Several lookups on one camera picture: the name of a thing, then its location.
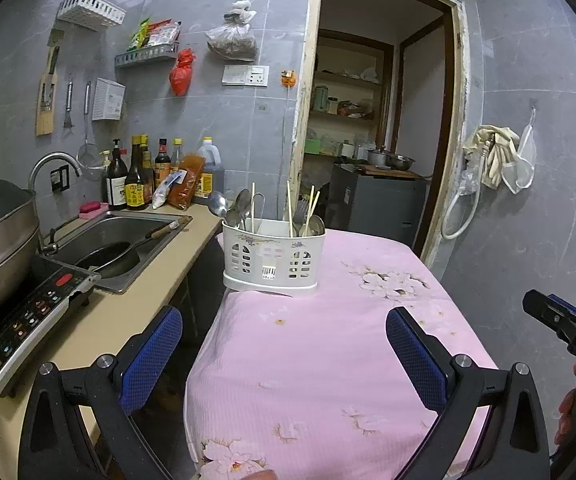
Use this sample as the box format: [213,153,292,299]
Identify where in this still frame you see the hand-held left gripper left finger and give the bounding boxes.
[18,305,184,480]

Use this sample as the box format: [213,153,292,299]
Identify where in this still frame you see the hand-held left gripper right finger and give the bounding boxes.
[385,307,551,480]

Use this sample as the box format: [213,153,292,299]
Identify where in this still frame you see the white plastic utensil holder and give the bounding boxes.
[222,219,328,297]

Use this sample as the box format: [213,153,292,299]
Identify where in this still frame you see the wooden chopsticks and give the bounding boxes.
[207,191,230,226]

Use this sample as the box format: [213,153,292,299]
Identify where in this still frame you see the person's right hand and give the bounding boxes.
[557,361,576,446]

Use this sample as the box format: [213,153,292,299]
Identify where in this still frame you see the pink floral tablecloth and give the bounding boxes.
[184,227,499,480]

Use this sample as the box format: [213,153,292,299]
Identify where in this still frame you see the beige kitchen counter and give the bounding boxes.
[0,200,224,480]

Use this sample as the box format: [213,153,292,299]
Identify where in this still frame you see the black frying pan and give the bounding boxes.
[75,216,194,279]

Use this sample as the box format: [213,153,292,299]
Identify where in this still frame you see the induction cooker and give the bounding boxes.
[0,255,101,401]

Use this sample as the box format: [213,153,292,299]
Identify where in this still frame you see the stainless steel sink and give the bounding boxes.
[43,210,194,295]

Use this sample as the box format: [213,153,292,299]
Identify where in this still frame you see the grey cabinet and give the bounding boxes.
[327,164,429,256]

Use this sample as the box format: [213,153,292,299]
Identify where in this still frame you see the pink sponge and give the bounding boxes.
[79,201,111,220]

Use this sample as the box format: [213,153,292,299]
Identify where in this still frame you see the white seasoning packet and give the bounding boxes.
[152,170,186,209]

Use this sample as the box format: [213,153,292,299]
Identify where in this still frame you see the dark soy sauce bottle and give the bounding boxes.
[124,135,148,209]

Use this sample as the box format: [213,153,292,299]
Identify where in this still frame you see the dark pump bottle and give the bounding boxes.
[100,139,129,211]

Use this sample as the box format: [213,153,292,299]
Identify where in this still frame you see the red chili powder packet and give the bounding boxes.
[168,154,206,211]

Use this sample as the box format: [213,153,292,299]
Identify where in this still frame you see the brown chopping board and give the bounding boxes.
[355,162,424,179]

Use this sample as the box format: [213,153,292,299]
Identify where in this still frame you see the yellow cap sauce bottle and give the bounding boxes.
[140,135,156,191]

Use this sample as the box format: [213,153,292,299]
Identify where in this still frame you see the red label sauce bottle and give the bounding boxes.
[154,138,171,177]

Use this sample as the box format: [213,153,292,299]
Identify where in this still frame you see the steel kitchen faucet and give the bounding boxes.
[29,152,84,256]

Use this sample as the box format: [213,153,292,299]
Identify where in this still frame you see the metal mesh strainer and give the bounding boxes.
[77,81,104,170]

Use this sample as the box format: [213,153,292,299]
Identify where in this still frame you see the wooden pantry shelf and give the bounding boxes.
[304,30,394,161]

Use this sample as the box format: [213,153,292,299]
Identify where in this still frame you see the wooden cutting board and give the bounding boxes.
[35,30,60,137]

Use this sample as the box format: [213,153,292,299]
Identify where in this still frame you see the metal peeler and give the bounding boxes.
[63,80,75,130]

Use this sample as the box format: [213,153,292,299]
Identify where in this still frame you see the red plastic bag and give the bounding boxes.
[169,49,195,97]

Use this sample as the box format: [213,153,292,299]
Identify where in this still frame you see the kitchen knife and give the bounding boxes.
[40,45,61,111]

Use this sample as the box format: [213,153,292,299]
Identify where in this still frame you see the green yellow seasoning packet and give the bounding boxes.
[129,19,150,52]

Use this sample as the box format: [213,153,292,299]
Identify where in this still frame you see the red seasoning packet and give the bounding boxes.
[145,21,181,48]

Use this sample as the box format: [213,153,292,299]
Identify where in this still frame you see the clear bag of dried goods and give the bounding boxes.
[205,0,259,60]

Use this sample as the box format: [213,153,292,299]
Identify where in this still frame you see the white hose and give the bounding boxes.
[440,172,483,240]

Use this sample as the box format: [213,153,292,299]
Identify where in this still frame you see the black wall outlet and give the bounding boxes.
[50,165,70,193]

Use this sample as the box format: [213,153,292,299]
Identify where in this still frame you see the white wall box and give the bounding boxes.
[91,77,126,122]

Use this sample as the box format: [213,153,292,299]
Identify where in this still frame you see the worn wooden door frame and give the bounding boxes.
[288,0,470,271]

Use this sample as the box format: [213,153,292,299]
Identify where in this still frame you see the grey wall shelf basket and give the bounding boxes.
[114,42,180,69]

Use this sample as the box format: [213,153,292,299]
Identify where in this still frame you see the white plastic wall basket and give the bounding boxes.
[57,0,126,28]

